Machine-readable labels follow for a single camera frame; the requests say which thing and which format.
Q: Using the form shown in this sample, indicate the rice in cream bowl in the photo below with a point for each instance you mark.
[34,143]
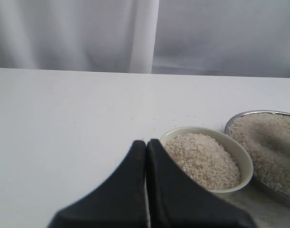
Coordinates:
[204,160]

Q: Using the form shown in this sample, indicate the round steel tray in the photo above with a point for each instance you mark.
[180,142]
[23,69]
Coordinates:
[273,190]

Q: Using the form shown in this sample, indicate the spilled rice grains on table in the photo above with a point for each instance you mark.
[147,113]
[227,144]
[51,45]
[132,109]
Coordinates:
[148,124]

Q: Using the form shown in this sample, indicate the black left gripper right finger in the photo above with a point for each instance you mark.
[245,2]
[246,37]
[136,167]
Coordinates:
[176,201]

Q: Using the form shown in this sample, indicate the cream ceramic bowl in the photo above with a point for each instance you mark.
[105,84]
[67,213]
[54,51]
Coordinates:
[231,146]

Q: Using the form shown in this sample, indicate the white backdrop curtain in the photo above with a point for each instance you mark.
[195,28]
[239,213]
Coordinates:
[188,37]

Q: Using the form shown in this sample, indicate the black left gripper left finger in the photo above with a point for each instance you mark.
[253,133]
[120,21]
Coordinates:
[119,202]

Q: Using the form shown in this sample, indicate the rice in steel tray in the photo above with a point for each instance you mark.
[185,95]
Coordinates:
[273,147]

